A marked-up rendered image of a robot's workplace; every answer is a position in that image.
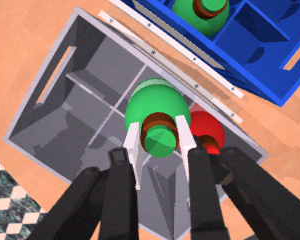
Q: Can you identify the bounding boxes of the red bottle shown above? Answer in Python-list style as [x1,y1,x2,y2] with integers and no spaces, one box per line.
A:
[190,103,225,154]

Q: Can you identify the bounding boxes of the green bottle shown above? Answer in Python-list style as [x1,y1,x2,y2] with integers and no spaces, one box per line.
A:
[171,0,230,37]
[125,78,191,158]

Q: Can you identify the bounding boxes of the blue plastic bottle crate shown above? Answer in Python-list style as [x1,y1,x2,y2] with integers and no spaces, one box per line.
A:
[120,0,300,92]

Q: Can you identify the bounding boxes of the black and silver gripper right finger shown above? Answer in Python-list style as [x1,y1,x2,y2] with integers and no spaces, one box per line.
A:
[175,115,300,240]

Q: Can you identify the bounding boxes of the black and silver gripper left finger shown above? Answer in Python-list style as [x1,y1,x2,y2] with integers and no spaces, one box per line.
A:
[26,122,144,240]

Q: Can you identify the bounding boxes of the grey divided crate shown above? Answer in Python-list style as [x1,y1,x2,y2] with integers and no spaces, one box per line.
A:
[3,6,250,231]

